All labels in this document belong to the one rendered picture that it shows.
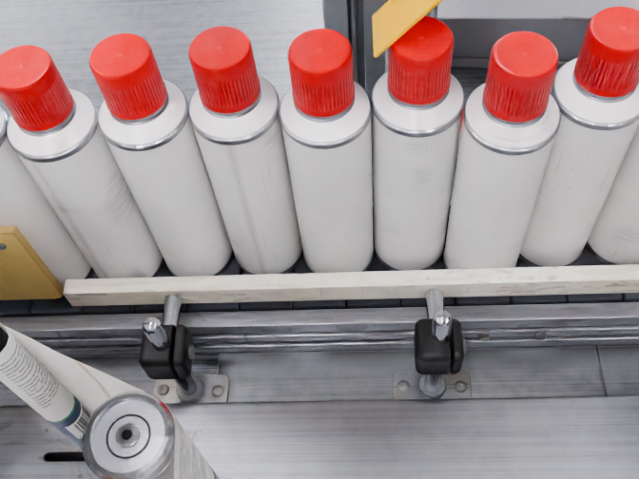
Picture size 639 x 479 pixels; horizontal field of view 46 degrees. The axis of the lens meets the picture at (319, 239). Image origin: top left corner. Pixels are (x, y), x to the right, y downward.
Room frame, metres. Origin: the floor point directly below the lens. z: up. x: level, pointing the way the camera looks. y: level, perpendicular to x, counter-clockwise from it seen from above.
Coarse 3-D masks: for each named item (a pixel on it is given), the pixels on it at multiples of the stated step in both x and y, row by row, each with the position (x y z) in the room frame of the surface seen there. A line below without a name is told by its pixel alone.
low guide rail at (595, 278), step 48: (96, 288) 0.26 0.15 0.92; (144, 288) 0.26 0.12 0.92; (192, 288) 0.25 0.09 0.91; (240, 288) 0.25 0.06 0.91; (288, 288) 0.24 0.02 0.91; (336, 288) 0.24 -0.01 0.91; (384, 288) 0.23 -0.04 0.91; (432, 288) 0.23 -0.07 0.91; (480, 288) 0.23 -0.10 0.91; (528, 288) 0.22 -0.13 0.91; (576, 288) 0.22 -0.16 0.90; (624, 288) 0.21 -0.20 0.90
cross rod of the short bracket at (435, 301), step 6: (426, 294) 0.23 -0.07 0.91; (432, 294) 0.22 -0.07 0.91; (438, 294) 0.22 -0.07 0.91; (426, 300) 0.22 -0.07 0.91; (432, 300) 0.22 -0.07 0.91; (438, 300) 0.22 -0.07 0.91; (426, 306) 0.22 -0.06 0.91; (432, 306) 0.22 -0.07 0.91; (438, 306) 0.22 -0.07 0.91; (426, 312) 0.21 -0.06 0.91; (432, 312) 0.21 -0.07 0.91
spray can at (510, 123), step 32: (512, 32) 0.28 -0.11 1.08; (512, 64) 0.26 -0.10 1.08; (544, 64) 0.25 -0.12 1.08; (480, 96) 0.27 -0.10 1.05; (512, 96) 0.25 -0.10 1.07; (544, 96) 0.25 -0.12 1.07; (480, 128) 0.25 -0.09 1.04; (512, 128) 0.25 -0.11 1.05; (544, 128) 0.25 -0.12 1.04; (480, 160) 0.25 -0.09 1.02; (512, 160) 0.24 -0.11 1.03; (544, 160) 0.24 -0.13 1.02; (480, 192) 0.24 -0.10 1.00; (512, 192) 0.24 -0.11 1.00; (448, 224) 0.27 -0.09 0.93; (480, 224) 0.24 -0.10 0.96; (512, 224) 0.24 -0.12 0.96; (448, 256) 0.26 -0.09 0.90; (480, 256) 0.24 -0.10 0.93; (512, 256) 0.24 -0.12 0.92
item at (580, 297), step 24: (528, 264) 0.25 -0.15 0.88; (576, 264) 0.25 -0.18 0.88; (600, 264) 0.25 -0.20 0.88; (0, 312) 0.27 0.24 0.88; (24, 312) 0.27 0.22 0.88; (48, 312) 0.27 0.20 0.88; (72, 312) 0.26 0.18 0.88; (96, 312) 0.26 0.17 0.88; (120, 312) 0.26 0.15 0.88; (144, 312) 0.26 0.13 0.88; (192, 312) 0.26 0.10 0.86
